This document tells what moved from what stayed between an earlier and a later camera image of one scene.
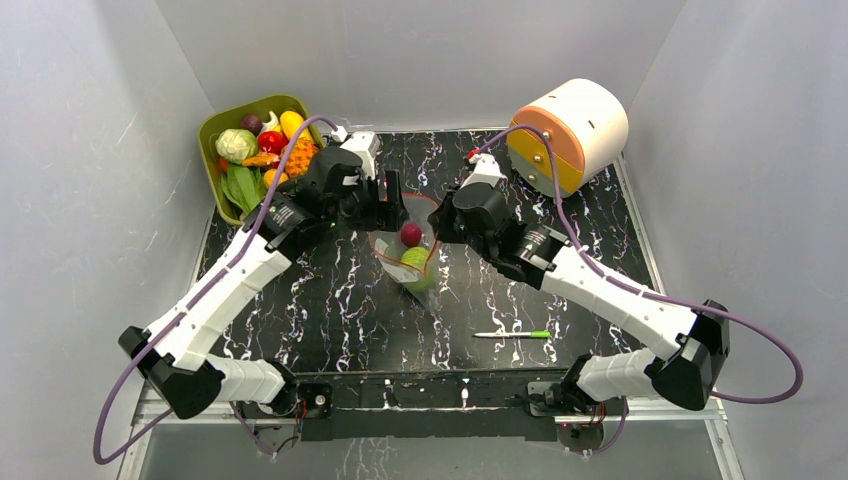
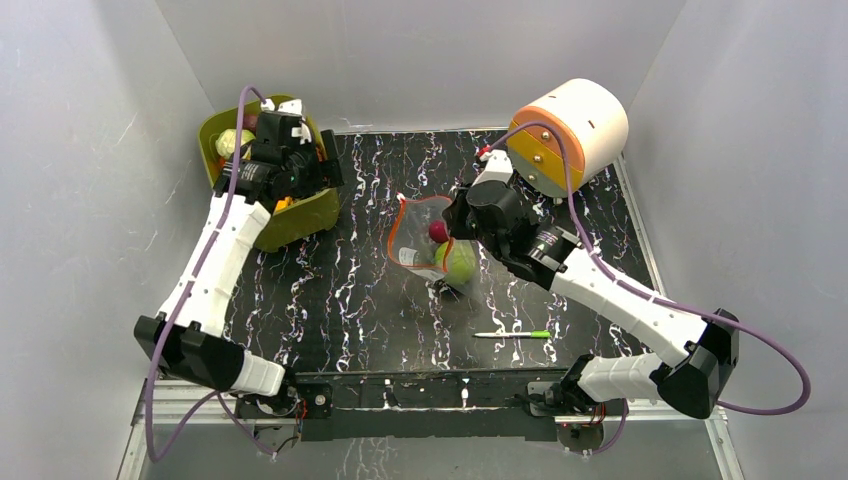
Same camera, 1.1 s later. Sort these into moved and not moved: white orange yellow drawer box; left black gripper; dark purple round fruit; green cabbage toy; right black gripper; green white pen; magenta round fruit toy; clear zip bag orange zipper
Moved: magenta round fruit toy; clear zip bag orange zipper; left black gripper; green cabbage toy
Not moved: dark purple round fruit; right black gripper; white orange yellow drawer box; green white pen
